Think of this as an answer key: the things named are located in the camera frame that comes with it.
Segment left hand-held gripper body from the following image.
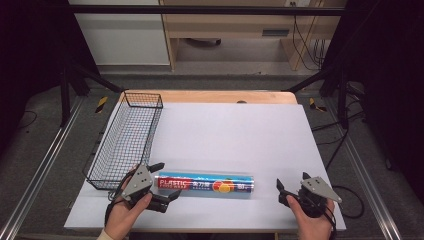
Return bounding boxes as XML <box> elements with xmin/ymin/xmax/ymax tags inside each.
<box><xmin>114</xmin><ymin>163</ymin><xmax>168</xmax><ymax>214</ymax></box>

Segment person's left hand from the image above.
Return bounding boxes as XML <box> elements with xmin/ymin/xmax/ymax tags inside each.
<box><xmin>104</xmin><ymin>169</ymin><xmax>154</xmax><ymax>240</ymax></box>

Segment black metal stand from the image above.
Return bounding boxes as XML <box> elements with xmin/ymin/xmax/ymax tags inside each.
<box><xmin>59</xmin><ymin>58</ymin><xmax>125</xmax><ymax>128</ymax></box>
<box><xmin>285</xmin><ymin>63</ymin><xmax>352</xmax><ymax>130</ymax></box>

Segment aluminium floor rail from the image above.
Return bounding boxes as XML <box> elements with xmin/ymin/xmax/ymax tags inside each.
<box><xmin>323</xmin><ymin>98</ymin><xmax>404</xmax><ymax>240</ymax></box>
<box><xmin>0</xmin><ymin>95</ymin><xmax>86</xmax><ymax>240</ymax></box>

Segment white cabinet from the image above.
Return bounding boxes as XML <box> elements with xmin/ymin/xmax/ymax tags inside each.
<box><xmin>67</xmin><ymin>0</ymin><xmax>171</xmax><ymax>67</ymax></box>

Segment wooden table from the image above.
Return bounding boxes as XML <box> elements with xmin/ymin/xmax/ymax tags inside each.
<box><xmin>118</xmin><ymin>89</ymin><xmax>299</xmax><ymax>105</ymax></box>

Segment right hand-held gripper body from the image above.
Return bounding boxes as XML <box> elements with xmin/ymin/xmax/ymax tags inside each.
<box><xmin>278</xmin><ymin>176</ymin><xmax>344</xmax><ymax>220</ymax></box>

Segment black wire basket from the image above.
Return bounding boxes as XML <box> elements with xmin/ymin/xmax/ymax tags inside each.
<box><xmin>82</xmin><ymin>91</ymin><xmax>165</xmax><ymax>191</ymax></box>

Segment black horizontal bar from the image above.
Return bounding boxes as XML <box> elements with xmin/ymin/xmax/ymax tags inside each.
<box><xmin>67</xmin><ymin>4</ymin><xmax>348</xmax><ymax>17</ymax></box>

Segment blue foil roll box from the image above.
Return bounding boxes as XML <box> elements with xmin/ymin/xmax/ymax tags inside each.
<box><xmin>154</xmin><ymin>171</ymin><xmax>256</xmax><ymax>200</ymax></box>

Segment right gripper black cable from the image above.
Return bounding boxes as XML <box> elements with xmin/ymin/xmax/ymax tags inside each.
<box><xmin>321</xmin><ymin>204</ymin><xmax>338</xmax><ymax>240</ymax></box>

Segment white board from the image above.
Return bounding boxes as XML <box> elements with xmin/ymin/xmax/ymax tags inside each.
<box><xmin>63</xmin><ymin>101</ymin><xmax>347</xmax><ymax>232</ymax></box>

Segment black curtain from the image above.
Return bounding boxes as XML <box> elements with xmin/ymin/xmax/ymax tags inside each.
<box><xmin>320</xmin><ymin>0</ymin><xmax>424</xmax><ymax>204</ymax></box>
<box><xmin>0</xmin><ymin>0</ymin><xmax>102</xmax><ymax>158</ymax></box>

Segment person's right hand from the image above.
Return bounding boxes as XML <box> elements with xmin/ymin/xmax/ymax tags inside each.
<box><xmin>285</xmin><ymin>194</ymin><xmax>336</xmax><ymax>240</ymax></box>

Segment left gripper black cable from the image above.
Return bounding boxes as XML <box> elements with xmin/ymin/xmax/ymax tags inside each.
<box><xmin>104</xmin><ymin>181</ymin><xmax>129</xmax><ymax>228</ymax></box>

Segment yellow black tape marker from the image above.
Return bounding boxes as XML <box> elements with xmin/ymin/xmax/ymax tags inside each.
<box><xmin>308</xmin><ymin>97</ymin><xmax>328</xmax><ymax>113</ymax></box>
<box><xmin>95</xmin><ymin>95</ymin><xmax>110</xmax><ymax>115</ymax></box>

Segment hanging black cables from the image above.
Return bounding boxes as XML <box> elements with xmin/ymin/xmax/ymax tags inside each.
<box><xmin>290</xmin><ymin>1</ymin><xmax>330</xmax><ymax>72</ymax></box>

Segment thin black floor cable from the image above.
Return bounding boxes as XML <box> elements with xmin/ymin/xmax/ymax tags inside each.
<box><xmin>17</xmin><ymin>109</ymin><xmax>39</xmax><ymax>130</ymax></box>

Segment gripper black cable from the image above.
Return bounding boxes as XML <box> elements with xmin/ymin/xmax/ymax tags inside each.
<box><xmin>321</xmin><ymin>204</ymin><xmax>338</xmax><ymax>240</ymax></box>
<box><xmin>104</xmin><ymin>181</ymin><xmax>129</xmax><ymax>228</ymax></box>

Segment wooden desk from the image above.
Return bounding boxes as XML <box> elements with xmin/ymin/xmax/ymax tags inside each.
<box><xmin>158</xmin><ymin>0</ymin><xmax>348</xmax><ymax>72</ymax></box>

